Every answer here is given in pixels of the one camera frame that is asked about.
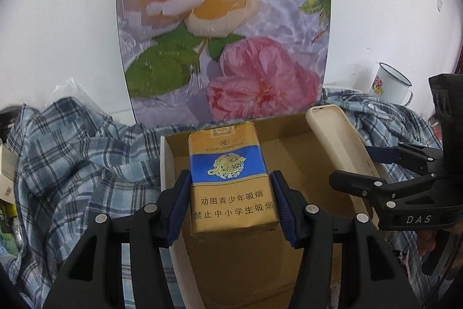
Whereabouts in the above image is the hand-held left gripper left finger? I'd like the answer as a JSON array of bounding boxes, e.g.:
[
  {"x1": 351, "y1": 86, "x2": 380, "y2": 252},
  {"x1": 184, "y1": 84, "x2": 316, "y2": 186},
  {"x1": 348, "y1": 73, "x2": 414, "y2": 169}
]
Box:
[{"x1": 43, "y1": 169, "x2": 192, "y2": 309}]

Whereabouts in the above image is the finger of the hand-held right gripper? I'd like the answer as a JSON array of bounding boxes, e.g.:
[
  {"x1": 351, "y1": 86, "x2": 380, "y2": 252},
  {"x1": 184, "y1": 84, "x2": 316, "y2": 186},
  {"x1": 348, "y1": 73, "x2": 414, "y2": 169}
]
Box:
[
  {"x1": 363, "y1": 145, "x2": 444, "y2": 168},
  {"x1": 329, "y1": 169, "x2": 440, "y2": 203}
]

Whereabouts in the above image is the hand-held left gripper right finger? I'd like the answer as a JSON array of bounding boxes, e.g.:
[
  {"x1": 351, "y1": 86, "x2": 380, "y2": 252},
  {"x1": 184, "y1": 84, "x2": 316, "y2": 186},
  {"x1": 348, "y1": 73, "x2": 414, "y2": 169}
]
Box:
[{"x1": 269, "y1": 169, "x2": 420, "y2": 309}]

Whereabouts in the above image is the cardboard box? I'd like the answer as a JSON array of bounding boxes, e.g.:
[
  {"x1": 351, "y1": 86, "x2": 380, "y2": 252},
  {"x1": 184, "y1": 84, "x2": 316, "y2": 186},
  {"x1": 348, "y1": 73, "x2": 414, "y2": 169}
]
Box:
[{"x1": 159, "y1": 113, "x2": 380, "y2": 309}]

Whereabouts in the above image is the beige phone case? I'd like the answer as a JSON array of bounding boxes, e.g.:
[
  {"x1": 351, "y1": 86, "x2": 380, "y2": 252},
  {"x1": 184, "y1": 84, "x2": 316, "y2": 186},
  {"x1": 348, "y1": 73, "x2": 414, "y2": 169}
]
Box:
[{"x1": 306, "y1": 104, "x2": 380, "y2": 187}]

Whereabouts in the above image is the gold and blue cigarette pack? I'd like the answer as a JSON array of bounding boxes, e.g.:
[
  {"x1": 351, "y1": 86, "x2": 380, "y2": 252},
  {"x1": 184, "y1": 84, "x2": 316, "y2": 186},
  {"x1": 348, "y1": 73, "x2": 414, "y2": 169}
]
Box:
[{"x1": 187, "y1": 121, "x2": 281, "y2": 242}]

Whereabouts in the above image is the person's right hand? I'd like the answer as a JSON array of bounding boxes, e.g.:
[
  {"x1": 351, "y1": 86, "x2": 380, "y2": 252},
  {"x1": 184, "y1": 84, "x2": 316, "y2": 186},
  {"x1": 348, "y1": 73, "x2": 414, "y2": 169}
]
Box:
[{"x1": 415, "y1": 226, "x2": 453, "y2": 261}]

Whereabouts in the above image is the white enamel mug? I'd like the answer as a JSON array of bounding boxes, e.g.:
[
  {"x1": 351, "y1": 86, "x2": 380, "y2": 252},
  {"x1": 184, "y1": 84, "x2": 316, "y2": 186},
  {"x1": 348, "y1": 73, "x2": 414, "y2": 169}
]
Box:
[{"x1": 369, "y1": 62, "x2": 414, "y2": 106}]

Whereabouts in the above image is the blue plaid shirt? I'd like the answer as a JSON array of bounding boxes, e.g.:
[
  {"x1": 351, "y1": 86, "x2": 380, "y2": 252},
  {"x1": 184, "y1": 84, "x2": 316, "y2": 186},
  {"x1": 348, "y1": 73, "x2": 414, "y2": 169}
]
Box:
[{"x1": 7, "y1": 88, "x2": 445, "y2": 309}]

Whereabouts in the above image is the clear plastic bag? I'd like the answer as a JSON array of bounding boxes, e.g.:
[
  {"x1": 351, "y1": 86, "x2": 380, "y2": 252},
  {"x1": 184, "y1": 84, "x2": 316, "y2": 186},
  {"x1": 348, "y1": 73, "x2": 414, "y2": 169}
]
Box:
[{"x1": 51, "y1": 77, "x2": 98, "y2": 107}]

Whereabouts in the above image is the green tissue pack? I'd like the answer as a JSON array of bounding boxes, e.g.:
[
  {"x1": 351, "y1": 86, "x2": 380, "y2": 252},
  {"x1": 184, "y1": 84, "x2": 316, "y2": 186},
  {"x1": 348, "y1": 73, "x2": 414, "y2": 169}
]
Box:
[{"x1": 0, "y1": 200, "x2": 22, "y2": 259}]

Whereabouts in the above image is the floral box lid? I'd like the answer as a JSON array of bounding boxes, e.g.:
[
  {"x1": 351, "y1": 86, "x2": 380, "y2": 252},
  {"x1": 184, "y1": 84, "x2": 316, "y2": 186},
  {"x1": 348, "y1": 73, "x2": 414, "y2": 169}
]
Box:
[{"x1": 116, "y1": 0, "x2": 331, "y2": 125}]

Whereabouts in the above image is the small cream box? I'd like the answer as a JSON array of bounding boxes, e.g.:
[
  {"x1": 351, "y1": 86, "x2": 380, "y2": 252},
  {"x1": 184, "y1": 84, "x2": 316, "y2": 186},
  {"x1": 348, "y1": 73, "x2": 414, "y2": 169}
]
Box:
[{"x1": 0, "y1": 144, "x2": 19, "y2": 203}]

